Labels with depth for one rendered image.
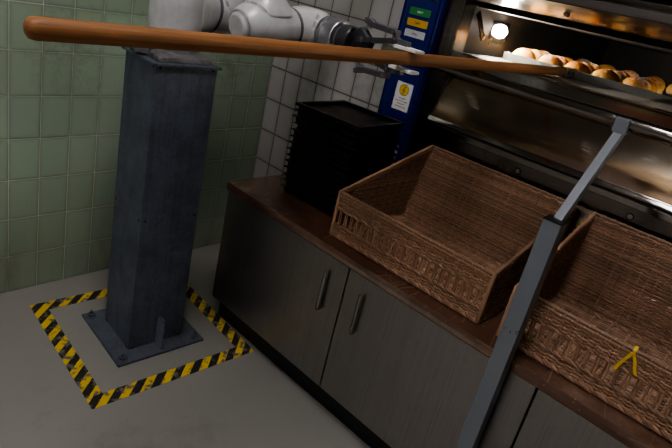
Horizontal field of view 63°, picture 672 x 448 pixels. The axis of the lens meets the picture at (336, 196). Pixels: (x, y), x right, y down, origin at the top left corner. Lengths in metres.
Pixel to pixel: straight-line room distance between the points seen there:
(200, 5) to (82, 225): 1.07
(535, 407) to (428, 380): 0.30
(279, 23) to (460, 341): 0.91
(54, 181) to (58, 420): 0.86
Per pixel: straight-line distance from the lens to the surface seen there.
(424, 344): 1.56
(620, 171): 1.81
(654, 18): 1.65
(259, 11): 1.35
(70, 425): 1.86
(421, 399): 1.64
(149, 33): 0.85
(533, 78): 1.89
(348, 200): 1.67
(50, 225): 2.34
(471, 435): 1.52
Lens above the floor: 1.31
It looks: 21 degrees down
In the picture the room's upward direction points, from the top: 13 degrees clockwise
